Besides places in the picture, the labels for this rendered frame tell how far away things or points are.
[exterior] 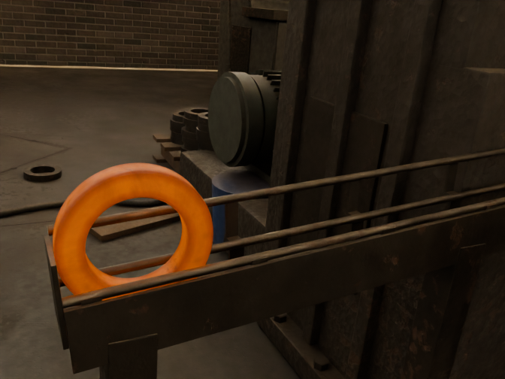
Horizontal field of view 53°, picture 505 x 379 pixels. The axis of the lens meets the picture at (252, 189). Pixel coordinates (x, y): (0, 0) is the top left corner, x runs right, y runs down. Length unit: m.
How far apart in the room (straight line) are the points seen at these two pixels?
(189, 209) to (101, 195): 0.10
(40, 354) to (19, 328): 0.14
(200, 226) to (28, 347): 1.05
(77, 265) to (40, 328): 1.06
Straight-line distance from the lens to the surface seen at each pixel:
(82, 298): 0.60
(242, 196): 0.70
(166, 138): 3.07
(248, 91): 1.95
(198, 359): 1.51
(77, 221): 0.58
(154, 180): 0.58
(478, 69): 0.98
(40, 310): 1.75
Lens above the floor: 0.95
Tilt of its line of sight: 20 degrees down
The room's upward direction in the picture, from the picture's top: 5 degrees clockwise
